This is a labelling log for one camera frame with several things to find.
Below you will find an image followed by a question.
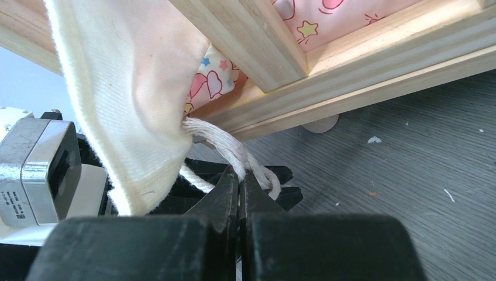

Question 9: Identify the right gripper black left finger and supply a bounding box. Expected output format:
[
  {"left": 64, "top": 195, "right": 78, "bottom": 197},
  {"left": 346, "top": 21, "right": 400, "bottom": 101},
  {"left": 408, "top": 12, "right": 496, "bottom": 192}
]
[{"left": 27, "top": 166, "right": 239, "bottom": 280}]

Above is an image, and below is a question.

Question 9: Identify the pink printed cushion with ties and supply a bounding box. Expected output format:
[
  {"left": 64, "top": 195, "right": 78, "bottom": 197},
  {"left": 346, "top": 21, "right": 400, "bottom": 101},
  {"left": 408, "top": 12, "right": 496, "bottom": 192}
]
[{"left": 44, "top": 1, "right": 412, "bottom": 216}]

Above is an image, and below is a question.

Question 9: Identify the wooden slatted pet bed frame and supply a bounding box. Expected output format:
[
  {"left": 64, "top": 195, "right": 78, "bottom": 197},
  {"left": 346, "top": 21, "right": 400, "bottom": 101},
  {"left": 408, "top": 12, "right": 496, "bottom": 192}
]
[{"left": 1, "top": 1, "right": 495, "bottom": 140}]

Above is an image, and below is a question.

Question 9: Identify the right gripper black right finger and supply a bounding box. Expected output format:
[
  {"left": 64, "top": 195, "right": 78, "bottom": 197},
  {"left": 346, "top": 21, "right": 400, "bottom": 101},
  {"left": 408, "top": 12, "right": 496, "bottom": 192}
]
[{"left": 239, "top": 171, "right": 426, "bottom": 280}]

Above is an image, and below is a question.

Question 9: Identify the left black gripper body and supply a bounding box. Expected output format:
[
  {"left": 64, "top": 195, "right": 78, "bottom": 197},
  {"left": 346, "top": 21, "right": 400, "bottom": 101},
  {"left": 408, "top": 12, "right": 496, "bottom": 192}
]
[{"left": 77, "top": 133, "right": 304, "bottom": 216}]

